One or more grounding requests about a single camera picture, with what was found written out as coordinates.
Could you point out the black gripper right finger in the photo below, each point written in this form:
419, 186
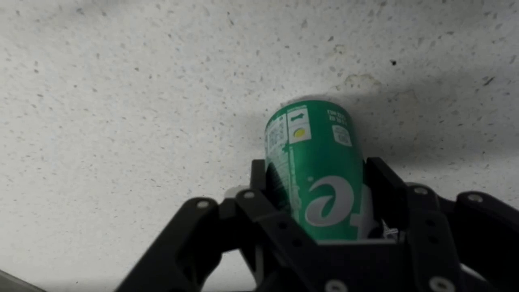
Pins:
455, 238

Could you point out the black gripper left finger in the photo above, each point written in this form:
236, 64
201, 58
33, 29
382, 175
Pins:
217, 244

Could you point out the green soda can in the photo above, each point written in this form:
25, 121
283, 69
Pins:
319, 163

